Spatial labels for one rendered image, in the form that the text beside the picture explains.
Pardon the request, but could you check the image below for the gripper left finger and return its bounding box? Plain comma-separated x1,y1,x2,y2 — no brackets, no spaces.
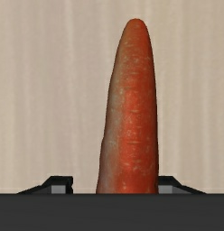
16,175,74,195

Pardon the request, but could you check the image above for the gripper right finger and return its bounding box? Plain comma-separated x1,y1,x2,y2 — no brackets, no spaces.
157,175,207,195

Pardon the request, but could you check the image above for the orange carrot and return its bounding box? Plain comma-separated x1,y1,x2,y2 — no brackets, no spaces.
95,18,160,195

